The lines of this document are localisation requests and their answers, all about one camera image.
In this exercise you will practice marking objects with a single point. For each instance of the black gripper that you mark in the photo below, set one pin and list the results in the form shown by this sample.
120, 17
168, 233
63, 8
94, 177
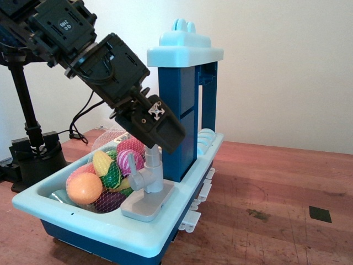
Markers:
115, 73

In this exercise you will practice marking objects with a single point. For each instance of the pink striped toy onion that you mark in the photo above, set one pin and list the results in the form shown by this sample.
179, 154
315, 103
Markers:
123, 161

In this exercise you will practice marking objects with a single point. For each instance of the grey faucet lever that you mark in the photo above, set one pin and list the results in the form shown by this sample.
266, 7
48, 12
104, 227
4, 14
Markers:
132, 164

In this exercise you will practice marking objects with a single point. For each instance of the yellow toy corn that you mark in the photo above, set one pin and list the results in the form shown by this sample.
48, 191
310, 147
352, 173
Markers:
101, 163

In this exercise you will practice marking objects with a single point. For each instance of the grey toy faucet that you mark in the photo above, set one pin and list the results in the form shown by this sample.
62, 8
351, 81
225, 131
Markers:
150, 190

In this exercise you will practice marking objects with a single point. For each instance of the purple toy eggplant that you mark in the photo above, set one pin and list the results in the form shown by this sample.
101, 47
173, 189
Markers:
108, 202

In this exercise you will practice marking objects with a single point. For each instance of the blue toy kitchen sink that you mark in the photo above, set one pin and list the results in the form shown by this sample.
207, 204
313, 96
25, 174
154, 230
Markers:
187, 77

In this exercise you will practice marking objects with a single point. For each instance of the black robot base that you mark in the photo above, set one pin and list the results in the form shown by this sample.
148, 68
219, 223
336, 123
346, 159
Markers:
28, 166

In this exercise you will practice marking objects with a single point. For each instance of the orange toy fruit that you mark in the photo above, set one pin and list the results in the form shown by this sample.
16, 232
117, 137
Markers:
84, 188

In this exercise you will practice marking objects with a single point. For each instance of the white mesh net bag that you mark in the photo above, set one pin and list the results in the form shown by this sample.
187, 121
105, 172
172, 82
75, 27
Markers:
113, 139

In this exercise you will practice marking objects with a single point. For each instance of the green toy vegetable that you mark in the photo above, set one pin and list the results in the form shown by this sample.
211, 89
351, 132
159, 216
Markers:
112, 179

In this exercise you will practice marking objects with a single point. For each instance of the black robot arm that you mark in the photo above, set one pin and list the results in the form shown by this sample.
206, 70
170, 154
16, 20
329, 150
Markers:
62, 33

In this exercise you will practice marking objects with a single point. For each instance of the light blue toy plate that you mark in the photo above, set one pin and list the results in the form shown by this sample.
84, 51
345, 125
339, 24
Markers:
205, 138

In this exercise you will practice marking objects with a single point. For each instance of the black tape patch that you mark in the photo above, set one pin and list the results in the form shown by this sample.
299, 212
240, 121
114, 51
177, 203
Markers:
319, 214

